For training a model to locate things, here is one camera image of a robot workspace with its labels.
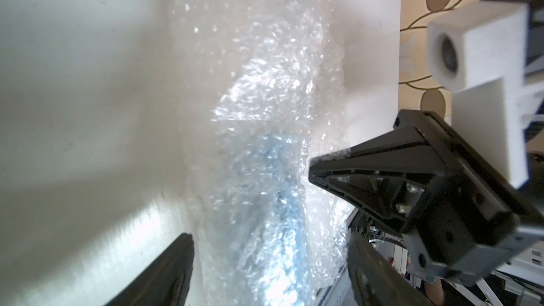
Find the bubble wrap sheet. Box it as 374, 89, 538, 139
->
169, 0, 351, 305

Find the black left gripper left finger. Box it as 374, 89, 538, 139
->
108, 233, 195, 306

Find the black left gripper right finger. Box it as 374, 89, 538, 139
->
347, 220, 432, 305

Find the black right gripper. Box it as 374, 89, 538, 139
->
309, 110, 543, 286

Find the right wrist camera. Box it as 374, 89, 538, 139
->
426, 1, 543, 188

